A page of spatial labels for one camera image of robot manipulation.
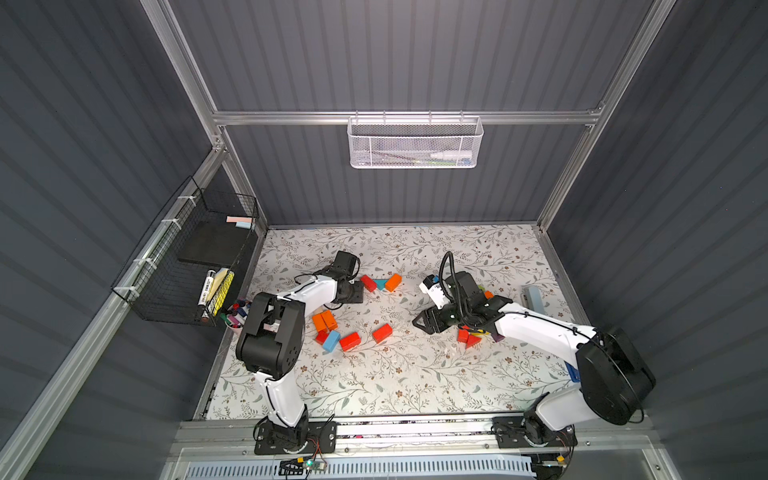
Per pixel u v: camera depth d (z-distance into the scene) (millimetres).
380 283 1009
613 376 435
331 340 885
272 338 495
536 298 937
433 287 775
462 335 889
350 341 885
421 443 737
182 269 733
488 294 988
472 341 885
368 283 1045
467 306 670
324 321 912
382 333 891
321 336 892
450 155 893
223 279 709
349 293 846
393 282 1016
